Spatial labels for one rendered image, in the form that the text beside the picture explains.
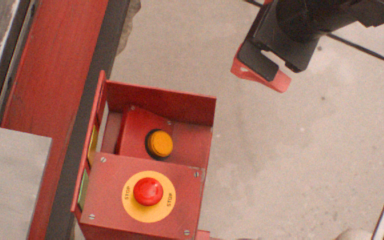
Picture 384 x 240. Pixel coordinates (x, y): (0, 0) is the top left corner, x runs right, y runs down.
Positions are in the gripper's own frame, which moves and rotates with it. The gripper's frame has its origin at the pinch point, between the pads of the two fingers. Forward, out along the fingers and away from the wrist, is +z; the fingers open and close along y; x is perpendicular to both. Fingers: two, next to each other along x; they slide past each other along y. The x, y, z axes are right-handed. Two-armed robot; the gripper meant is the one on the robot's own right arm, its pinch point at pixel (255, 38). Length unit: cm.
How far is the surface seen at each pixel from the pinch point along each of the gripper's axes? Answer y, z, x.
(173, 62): -38, 102, 20
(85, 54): -15, 71, -6
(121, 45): -37, 108, 7
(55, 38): -5, 48, -15
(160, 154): 8.8, 28.0, 4.9
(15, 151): 23.9, 7.8, -16.1
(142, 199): 18.1, 19.6, 2.9
